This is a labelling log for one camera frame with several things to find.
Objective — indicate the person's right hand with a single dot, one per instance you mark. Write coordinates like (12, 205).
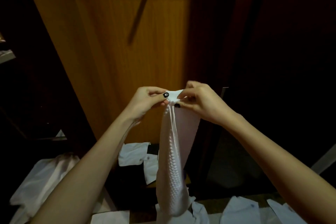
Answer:
(207, 105)

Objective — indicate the person's left hand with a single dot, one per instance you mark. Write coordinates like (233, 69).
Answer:
(143, 103)

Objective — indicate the person's right thumb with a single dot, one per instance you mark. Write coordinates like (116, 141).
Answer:
(183, 105)

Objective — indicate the person's left thumb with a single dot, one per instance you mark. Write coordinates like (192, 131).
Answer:
(158, 95)

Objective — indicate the white textured garment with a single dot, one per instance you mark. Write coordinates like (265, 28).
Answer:
(170, 179)

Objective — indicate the person's left forearm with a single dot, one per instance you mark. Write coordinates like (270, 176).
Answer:
(86, 174)

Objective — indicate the person's right forearm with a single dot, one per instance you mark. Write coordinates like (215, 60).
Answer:
(283, 168)

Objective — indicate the wooden wardrobe door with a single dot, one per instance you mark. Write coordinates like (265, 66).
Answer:
(126, 48)

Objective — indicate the white shirt with black label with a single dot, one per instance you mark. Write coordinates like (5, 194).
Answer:
(136, 155)

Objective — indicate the large crumpled white shirt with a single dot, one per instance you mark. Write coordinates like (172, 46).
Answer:
(39, 181)

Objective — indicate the white slanted bar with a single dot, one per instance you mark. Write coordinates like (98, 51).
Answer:
(325, 159)

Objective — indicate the light shelf board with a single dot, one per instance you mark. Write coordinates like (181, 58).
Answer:
(5, 55)

